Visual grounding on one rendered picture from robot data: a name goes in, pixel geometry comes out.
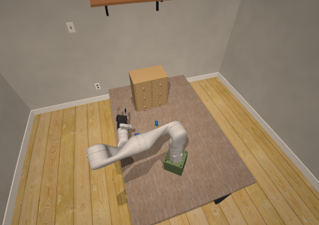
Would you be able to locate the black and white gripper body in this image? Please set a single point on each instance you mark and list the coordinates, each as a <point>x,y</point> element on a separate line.
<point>122,126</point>

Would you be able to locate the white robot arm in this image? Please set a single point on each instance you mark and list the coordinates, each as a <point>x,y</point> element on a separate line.
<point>101,155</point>

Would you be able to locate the small brown wooden chest of drawers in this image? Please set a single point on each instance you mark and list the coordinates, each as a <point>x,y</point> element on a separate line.
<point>145,75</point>

